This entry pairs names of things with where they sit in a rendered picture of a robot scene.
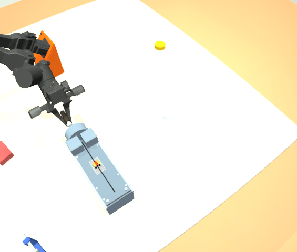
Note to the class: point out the yellow short cylinder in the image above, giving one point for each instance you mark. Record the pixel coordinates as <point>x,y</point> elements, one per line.
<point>160,45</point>

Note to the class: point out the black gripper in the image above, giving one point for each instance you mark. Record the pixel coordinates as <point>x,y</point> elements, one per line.
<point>49,107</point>

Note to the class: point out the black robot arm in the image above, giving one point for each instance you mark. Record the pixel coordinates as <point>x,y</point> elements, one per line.
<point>19,59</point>

